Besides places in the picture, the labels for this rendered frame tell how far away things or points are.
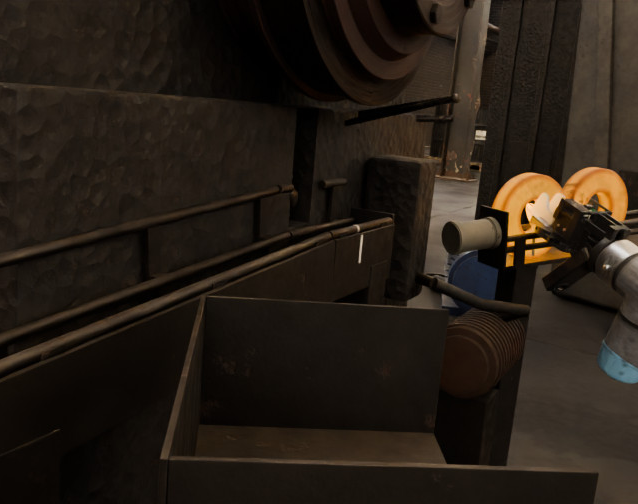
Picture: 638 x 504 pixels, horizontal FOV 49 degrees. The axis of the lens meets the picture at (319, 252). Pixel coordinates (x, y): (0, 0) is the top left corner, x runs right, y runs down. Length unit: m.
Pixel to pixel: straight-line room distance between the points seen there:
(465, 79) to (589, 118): 6.29
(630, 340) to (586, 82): 2.62
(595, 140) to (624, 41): 0.46
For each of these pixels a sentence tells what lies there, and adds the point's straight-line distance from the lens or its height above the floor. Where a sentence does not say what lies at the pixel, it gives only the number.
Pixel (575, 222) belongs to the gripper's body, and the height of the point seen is 0.72.
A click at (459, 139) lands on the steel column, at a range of 9.88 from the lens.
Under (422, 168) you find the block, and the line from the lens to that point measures 1.16.
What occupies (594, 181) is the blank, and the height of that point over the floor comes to 0.78.
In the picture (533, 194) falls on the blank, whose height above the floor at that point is 0.75.
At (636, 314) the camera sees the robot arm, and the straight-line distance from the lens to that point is 1.16.
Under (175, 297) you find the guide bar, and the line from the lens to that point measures 0.68.
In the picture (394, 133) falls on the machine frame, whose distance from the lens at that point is 1.30.
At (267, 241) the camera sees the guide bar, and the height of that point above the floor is 0.70.
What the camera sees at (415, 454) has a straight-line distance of 0.60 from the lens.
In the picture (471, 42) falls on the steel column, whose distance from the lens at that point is 9.92.
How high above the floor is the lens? 0.88
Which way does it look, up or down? 12 degrees down
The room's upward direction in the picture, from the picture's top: 5 degrees clockwise
